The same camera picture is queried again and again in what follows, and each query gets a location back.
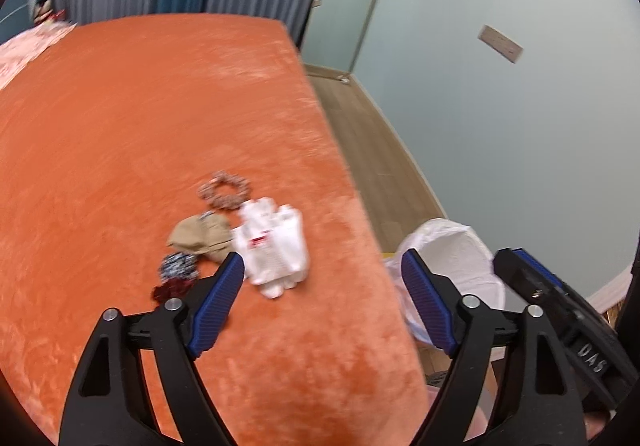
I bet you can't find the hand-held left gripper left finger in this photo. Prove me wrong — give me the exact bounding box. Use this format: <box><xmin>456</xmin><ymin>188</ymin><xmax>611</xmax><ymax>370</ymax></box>
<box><xmin>59</xmin><ymin>251</ymin><xmax>246</xmax><ymax>446</ymax></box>

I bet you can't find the wall switch panel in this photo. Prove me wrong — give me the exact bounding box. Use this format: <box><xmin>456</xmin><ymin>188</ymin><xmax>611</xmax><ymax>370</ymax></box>
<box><xmin>477</xmin><ymin>24</ymin><xmax>524</xmax><ymax>64</ymax></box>

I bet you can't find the standing floor mirror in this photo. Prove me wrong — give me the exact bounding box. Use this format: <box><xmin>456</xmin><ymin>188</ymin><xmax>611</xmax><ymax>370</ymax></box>
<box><xmin>300</xmin><ymin>0</ymin><xmax>396</xmax><ymax>79</ymax></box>

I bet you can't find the pink scrunchie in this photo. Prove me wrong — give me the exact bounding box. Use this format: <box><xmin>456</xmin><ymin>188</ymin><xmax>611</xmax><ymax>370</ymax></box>
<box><xmin>198</xmin><ymin>171</ymin><xmax>252</xmax><ymax>211</ymax></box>

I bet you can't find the dark red scrunchie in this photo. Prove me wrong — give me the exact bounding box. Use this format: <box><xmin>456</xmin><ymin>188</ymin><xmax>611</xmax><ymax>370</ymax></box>
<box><xmin>152</xmin><ymin>276</ymin><xmax>198</xmax><ymax>304</ymax></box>

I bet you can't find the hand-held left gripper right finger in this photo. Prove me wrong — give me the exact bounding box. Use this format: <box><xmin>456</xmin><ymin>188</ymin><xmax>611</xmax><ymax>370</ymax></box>
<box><xmin>401</xmin><ymin>248</ymin><xmax>587</xmax><ymax>446</ymax></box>

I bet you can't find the white-lined yellow trash bin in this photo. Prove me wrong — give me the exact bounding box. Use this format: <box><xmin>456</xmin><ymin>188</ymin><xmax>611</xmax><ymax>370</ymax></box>
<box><xmin>385</xmin><ymin>218</ymin><xmax>506</xmax><ymax>347</ymax></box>

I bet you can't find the black and white patterned scrunchie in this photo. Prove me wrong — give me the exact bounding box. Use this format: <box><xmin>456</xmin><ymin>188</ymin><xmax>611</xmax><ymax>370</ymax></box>
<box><xmin>159</xmin><ymin>252</ymin><xmax>198</xmax><ymax>279</ymax></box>

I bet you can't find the white plastic packet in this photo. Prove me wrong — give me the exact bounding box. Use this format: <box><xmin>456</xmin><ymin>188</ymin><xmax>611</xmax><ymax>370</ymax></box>
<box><xmin>234</xmin><ymin>197</ymin><xmax>308</xmax><ymax>300</ymax></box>

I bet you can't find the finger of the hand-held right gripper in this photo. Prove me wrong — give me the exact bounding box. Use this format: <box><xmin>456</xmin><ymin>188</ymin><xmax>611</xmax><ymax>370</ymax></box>
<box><xmin>517</xmin><ymin>250</ymin><xmax>568</xmax><ymax>294</ymax></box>
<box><xmin>492</xmin><ymin>250</ymin><xmax>568</xmax><ymax>327</ymax></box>

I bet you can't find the small doll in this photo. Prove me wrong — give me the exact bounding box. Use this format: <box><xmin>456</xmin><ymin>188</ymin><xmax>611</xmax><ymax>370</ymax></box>
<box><xmin>32</xmin><ymin>0</ymin><xmax>66</xmax><ymax>24</ymax></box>

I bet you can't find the pink quilt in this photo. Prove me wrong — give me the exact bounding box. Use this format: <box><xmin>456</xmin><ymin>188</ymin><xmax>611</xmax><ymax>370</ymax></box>
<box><xmin>0</xmin><ymin>23</ymin><xmax>77</xmax><ymax>89</ymax></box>

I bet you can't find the beige cloth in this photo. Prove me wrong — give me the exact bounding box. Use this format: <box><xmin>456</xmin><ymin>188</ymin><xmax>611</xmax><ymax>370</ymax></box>
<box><xmin>167</xmin><ymin>215</ymin><xmax>233</xmax><ymax>261</ymax></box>

